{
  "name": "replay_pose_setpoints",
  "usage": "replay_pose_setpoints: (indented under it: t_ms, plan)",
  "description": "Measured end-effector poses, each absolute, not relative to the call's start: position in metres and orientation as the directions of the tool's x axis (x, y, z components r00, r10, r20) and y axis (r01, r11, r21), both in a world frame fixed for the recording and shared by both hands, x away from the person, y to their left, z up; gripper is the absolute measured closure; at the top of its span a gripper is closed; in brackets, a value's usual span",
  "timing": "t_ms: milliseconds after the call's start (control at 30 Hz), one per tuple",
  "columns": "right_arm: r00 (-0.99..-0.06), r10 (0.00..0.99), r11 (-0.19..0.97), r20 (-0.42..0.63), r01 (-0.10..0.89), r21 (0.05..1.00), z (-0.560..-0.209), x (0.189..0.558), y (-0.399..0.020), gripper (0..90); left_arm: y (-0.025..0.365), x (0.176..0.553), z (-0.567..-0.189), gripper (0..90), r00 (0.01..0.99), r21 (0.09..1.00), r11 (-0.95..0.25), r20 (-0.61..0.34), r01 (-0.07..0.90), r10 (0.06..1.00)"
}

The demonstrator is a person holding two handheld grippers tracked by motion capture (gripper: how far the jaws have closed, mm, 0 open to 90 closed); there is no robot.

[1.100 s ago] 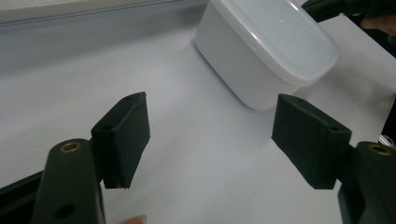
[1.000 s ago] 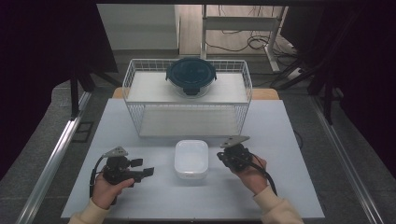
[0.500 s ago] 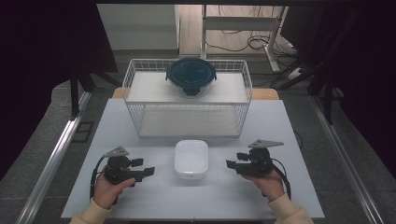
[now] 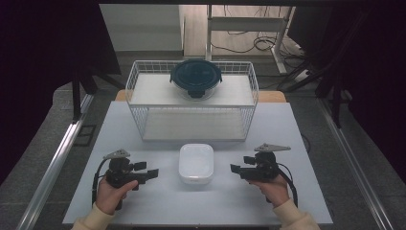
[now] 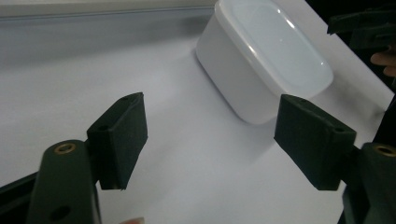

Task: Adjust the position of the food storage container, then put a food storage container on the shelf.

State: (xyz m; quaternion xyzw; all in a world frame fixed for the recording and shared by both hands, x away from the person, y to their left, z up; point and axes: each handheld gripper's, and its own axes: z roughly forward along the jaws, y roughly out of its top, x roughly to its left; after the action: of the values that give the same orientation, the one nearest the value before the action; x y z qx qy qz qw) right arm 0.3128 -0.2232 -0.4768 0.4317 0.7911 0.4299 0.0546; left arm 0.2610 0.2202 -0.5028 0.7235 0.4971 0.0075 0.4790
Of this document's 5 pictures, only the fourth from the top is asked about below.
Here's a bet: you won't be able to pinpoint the aluminium rail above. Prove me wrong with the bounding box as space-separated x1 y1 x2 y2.
319 95 395 230
15 94 95 230

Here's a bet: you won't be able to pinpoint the person's right hand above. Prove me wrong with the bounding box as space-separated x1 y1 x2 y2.
248 174 290 209

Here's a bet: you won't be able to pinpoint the hand-held gripper cable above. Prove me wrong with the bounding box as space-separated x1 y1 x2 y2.
277 162 299 208
91 158 111 205

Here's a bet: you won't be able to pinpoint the dark curtain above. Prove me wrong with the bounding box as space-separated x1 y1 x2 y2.
286 0 406 175
0 0 123 186

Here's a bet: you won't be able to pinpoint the wooden table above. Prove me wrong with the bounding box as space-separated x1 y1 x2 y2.
114 89 287 104

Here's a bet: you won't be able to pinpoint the white power strip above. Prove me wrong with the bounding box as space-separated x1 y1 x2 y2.
293 68 312 82

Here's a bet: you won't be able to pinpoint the white rectangular container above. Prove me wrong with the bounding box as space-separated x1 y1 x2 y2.
178 143 214 185

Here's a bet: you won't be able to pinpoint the white metal desk frame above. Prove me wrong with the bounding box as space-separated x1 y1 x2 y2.
205 4 296 75

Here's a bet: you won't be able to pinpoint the person's left hand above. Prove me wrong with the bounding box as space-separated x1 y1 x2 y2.
95 176 139 216

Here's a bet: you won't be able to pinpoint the white wire rack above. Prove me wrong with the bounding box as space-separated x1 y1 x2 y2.
124 59 259 143

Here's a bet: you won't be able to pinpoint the black stand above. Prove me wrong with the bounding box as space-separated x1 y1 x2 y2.
277 9 372 128
71 63 125 124

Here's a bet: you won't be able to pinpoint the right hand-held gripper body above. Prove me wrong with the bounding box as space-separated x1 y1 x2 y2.
239 143 291 183

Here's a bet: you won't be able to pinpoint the right hand-held gripper cable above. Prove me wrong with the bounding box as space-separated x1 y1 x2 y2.
277 162 299 208

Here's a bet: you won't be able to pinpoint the black floor cables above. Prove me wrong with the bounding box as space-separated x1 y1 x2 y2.
210 4 307 61

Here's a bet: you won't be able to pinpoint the round container with dark lid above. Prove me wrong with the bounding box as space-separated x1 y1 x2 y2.
169 57 223 102

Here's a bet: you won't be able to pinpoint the white cabinet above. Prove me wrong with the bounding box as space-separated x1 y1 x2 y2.
99 4 185 53

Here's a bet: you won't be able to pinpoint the left hand-held gripper cable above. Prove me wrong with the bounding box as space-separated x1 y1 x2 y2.
91 158 111 205

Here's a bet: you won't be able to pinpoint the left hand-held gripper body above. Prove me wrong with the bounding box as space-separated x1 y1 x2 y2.
103 149 141 192

